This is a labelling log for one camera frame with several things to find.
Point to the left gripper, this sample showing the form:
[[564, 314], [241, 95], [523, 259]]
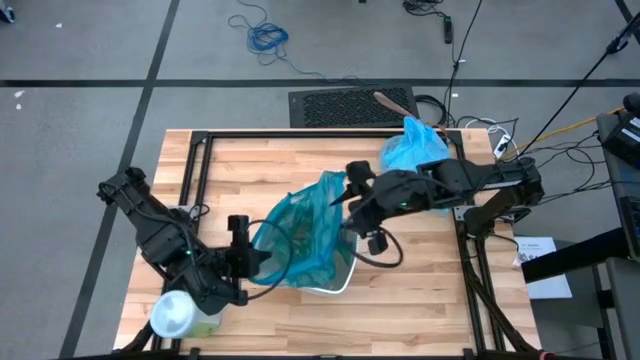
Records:
[[239, 260]]

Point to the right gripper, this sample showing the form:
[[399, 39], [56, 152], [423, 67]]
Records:
[[395, 192]]

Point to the teal plastic trash bag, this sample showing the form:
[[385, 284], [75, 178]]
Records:
[[310, 235]]

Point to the white plastic trash bin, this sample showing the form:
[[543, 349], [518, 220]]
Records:
[[351, 260]]

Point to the light blue trash bag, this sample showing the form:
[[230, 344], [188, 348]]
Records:
[[415, 147]]

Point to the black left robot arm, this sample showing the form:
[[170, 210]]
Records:
[[160, 235]]

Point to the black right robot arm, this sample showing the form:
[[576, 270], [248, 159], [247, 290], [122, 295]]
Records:
[[500, 180]]

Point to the white disinfecting wipes canister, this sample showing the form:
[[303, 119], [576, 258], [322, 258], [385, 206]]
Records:
[[175, 315]]

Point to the black floor vent grate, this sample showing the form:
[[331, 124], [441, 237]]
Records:
[[345, 107]]

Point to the brown wooden stick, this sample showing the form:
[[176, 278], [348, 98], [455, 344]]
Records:
[[392, 104]]

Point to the white power strip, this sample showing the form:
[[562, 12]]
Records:
[[501, 146]]

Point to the black power strip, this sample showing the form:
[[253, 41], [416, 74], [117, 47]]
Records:
[[448, 30]]

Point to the white printed paper sheet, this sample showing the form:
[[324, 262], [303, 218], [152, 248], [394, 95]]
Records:
[[545, 287]]

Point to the black equipment bar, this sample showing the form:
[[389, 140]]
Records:
[[575, 257]]

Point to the black stand pole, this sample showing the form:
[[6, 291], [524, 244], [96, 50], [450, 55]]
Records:
[[575, 95]]

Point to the black aluminium table frame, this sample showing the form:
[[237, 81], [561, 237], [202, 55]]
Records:
[[325, 134]]

